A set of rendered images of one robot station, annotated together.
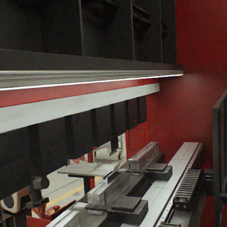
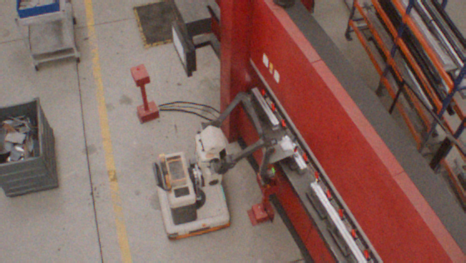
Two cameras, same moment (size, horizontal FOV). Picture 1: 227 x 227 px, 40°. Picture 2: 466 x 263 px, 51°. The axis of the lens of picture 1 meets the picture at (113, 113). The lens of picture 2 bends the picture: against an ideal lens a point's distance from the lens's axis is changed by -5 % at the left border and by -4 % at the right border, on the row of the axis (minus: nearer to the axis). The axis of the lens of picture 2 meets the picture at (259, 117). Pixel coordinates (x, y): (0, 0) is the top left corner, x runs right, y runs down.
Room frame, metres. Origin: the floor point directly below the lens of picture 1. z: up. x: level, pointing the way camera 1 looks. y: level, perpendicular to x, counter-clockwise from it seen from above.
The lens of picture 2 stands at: (0.20, 2.39, 5.09)
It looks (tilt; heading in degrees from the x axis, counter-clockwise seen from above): 54 degrees down; 306
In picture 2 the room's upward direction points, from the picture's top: 6 degrees clockwise
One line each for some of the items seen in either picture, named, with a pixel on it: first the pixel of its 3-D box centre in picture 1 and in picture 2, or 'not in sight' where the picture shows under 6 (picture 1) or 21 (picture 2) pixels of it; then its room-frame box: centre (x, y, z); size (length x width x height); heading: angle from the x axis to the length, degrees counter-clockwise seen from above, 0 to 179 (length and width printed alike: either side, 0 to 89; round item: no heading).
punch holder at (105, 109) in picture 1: (95, 124); (304, 145); (1.35, 0.08, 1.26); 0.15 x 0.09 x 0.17; 158
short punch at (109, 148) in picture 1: (112, 144); not in sight; (1.52, 0.01, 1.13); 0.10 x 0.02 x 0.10; 158
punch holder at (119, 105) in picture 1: (112, 118); (293, 128); (1.54, 0.01, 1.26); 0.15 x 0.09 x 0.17; 158
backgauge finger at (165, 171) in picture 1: (142, 170); not in sight; (1.45, -0.13, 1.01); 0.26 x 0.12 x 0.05; 68
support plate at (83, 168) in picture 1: (88, 168); (277, 151); (1.57, 0.15, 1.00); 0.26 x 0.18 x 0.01; 68
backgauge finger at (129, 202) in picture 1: (108, 206); not in sight; (1.05, 0.04, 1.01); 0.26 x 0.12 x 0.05; 68
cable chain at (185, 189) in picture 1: (189, 186); not in sight; (1.17, -0.28, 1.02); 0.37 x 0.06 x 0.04; 158
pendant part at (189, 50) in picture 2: not in sight; (185, 47); (2.85, 0.08, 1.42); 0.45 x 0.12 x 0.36; 155
